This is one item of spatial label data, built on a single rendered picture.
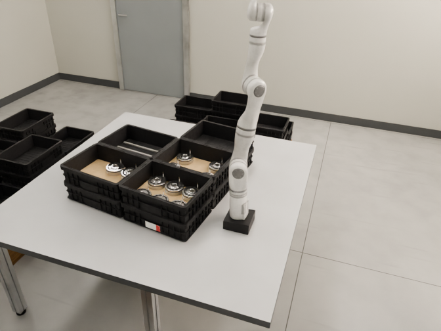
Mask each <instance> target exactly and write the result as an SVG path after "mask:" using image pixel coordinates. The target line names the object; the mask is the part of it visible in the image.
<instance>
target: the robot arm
mask: <svg viewBox="0 0 441 331"><path fill-rule="evenodd" d="M273 13H274V9H273V6H272V5H271V4H270V3H257V0H250V2H249V6H248V8H247V18H248V19H249V20H250V21H257V22H263V23H262V24H261V25H260V26H255V27H252V28H251V29H250V32H249V48H248V54H247V60H246V64H245V70H244V73H243V77H242V81H241V88H242V90H243V92H244V93H245V94H247V95H248V100H247V107H246V109H245V112H244V113H243V114H242V115H241V117H240V118H239V120H238V123H237V127H236V134H235V141H234V151H233V154H232V157H231V160H230V163H229V193H230V217H231V218H233V219H235V220H242V219H243V220H245V218H246V217H247V215H248V210H249V200H248V199H247V156H248V152H249V147H250V146H251V144H252V142H253V139H254V136H255V132H256V128H257V122H258V118H259V113H260V110H261V106H262V103H263V100H264V96H265V94H266V83H265V82H264V81H263V80H262V79H261V78H259V77H258V65H259V61H260V59H261V57H262V55H263V53H264V49H265V45H266V33H267V30H268V26H269V23H270V21H271V19H272V15H273Z"/></svg>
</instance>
